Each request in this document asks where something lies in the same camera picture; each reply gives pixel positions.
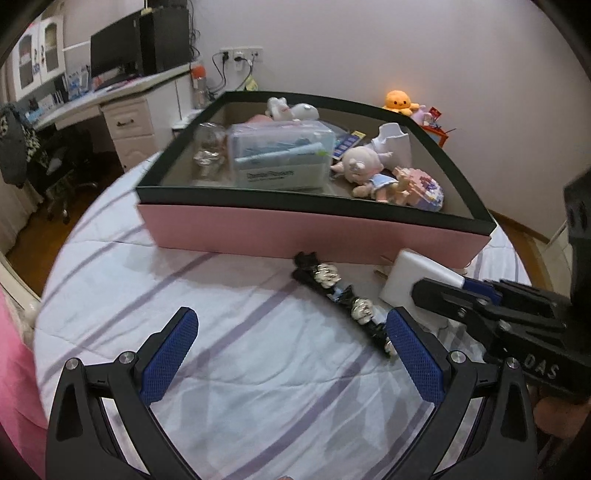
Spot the black computer monitor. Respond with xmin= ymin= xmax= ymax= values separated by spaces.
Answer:
xmin=90 ymin=11 xmax=143 ymax=86

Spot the white desk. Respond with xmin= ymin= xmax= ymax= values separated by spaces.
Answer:
xmin=32 ymin=62 xmax=195 ymax=132

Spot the white drawer cabinet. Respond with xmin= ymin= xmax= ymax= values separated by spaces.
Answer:
xmin=99 ymin=98 xmax=160 ymax=174

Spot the orange octopus plush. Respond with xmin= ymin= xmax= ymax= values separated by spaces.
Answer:
xmin=382 ymin=90 xmax=420 ymax=114

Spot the person's right hand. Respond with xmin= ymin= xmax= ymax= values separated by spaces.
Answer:
xmin=531 ymin=388 xmax=591 ymax=439

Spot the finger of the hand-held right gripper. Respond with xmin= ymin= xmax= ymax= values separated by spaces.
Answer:
xmin=411 ymin=277 xmax=504 ymax=344
xmin=462 ymin=276 xmax=573 ymax=330

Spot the white plush toy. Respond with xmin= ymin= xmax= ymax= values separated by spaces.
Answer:
xmin=267 ymin=97 xmax=320 ymax=121

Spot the black office chair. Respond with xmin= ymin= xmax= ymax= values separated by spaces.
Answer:
xmin=28 ymin=129 xmax=100 ymax=224

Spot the white bed frame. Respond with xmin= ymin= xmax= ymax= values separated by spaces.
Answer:
xmin=0 ymin=251 xmax=41 ymax=321

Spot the bottle with orange cap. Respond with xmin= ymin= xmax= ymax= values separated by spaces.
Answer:
xmin=191 ymin=65 xmax=208 ymax=109

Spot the white plastic cup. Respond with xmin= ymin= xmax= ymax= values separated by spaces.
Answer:
xmin=365 ymin=122 xmax=413 ymax=169

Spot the black patterned jacket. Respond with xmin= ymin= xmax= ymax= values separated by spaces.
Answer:
xmin=0 ymin=102 xmax=42 ymax=188

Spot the pink cloth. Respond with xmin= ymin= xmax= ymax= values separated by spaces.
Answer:
xmin=0 ymin=281 xmax=51 ymax=467

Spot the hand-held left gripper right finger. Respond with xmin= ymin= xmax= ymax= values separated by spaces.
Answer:
xmin=385 ymin=306 xmax=539 ymax=480

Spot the clear glass jar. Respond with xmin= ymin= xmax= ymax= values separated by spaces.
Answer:
xmin=193 ymin=122 xmax=229 ymax=182

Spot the pink building block toy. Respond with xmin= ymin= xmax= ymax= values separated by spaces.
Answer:
xmin=390 ymin=167 xmax=445 ymax=212

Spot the black strip with small figures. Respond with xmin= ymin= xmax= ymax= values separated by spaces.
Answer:
xmin=292 ymin=251 xmax=402 ymax=363

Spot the doll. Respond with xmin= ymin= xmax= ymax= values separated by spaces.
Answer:
xmin=330 ymin=147 xmax=402 ymax=202

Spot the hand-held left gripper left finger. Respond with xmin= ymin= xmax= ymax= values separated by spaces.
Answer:
xmin=45 ymin=306 xmax=200 ymax=480

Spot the red printed storage box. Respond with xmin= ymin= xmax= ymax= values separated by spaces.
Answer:
xmin=422 ymin=122 xmax=448 ymax=148

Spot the pink box with black rim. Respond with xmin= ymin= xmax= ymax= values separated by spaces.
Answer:
xmin=135 ymin=91 xmax=497 ymax=271

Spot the blue patterned box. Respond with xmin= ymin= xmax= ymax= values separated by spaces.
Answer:
xmin=331 ymin=130 xmax=365 ymax=162

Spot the white power adapter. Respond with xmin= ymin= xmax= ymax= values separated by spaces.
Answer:
xmin=373 ymin=249 xmax=467 ymax=308

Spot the clear plastic storage box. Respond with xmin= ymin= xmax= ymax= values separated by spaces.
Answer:
xmin=226 ymin=121 xmax=338 ymax=190

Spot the black computer tower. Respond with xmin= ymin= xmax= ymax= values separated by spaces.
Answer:
xmin=139 ymin=7 xmax=192 ymax=75

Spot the striped white bed sheet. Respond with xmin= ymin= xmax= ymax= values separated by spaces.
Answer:
xmin=33 ymin=152 xmax=532 ymax=480

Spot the white glass-door cabinet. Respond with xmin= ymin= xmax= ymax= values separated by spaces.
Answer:
xmin=7 ymin=11 xmax=65 ymax=102

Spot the white wall outlet strip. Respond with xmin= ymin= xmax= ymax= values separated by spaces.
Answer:
xmin=219 ymin=46 xmax=264 ymax=63

